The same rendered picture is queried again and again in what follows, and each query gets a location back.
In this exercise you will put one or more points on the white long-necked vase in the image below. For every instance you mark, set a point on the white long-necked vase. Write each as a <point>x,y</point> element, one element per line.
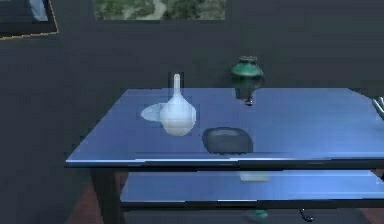
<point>177,115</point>

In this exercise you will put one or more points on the green round vase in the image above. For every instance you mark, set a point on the green round vase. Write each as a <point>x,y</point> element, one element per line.
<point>246,69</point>

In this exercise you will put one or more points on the pale round plate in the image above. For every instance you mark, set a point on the pale round plate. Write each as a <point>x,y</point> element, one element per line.
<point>150,112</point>

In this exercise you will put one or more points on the dark grey bowl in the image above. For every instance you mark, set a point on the dark grey bowl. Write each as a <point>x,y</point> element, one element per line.
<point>227,140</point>

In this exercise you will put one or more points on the small black object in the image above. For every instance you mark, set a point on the small black object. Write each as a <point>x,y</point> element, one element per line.
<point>248,102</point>

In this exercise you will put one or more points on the pale flat box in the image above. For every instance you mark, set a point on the pale flat box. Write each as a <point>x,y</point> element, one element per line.
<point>254,176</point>

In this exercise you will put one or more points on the blue two-tier table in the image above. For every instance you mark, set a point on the blue two-tier table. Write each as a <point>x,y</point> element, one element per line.
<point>300,133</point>

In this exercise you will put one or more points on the small green object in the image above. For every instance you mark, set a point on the small green object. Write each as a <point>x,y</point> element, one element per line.
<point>258,214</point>

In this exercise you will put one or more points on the black curved object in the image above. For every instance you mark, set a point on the black curved object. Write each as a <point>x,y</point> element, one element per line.
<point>306,216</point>

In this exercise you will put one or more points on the grey metal utensil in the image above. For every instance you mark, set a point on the grey metal utensil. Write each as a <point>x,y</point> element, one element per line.
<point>379,107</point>

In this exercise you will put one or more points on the gold-framed dark picture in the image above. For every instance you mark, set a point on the gold-framed dark picture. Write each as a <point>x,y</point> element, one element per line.
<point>20,23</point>

